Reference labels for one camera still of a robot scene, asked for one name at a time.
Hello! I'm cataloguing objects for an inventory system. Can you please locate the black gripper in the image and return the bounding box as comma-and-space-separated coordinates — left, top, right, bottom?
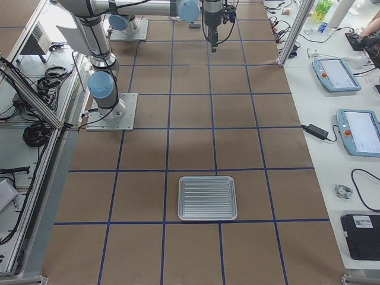
207, 26, 219, 53

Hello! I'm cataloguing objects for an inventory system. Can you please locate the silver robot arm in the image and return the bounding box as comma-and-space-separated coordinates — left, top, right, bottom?
105, 14, 221, 53
60, 0, 227, 71

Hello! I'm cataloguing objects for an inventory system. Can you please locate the silver metal tray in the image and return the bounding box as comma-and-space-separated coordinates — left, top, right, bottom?
178, 176, 238, 221

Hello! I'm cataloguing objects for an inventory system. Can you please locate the green bottle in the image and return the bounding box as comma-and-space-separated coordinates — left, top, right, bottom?
311, 0, 333, 23

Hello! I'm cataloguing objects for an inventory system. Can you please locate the far blue teach pendant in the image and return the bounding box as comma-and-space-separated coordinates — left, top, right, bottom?
312, 58, 362, 93

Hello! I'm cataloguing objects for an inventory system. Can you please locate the blue teach pendant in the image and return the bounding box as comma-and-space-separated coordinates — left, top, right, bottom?
312, 58, 362, 93
336, 109, 379, 157

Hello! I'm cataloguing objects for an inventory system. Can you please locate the black power adapter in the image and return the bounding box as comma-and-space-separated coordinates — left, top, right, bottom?
301, 124, 328, 140

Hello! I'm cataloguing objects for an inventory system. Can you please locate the near blue teach pendant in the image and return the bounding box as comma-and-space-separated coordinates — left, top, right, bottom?
336, 109, 379, 157

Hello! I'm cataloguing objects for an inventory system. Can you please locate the crumpled clear wrapper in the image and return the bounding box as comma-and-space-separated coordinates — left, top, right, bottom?
335, 184, 353, 200

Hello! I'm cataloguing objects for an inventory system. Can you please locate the black laptop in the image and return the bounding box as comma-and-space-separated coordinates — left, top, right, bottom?
340, 214, 379, 261

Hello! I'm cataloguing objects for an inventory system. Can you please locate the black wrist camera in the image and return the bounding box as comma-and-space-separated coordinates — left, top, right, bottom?
222, 4, 236, 24

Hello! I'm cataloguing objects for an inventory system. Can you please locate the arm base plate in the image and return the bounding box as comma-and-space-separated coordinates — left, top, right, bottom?
109, 16, 148, 42
85, 93, 138, 131

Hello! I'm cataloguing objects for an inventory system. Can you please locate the aluminium frame post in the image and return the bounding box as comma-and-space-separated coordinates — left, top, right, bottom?
277, 0, 314, 67

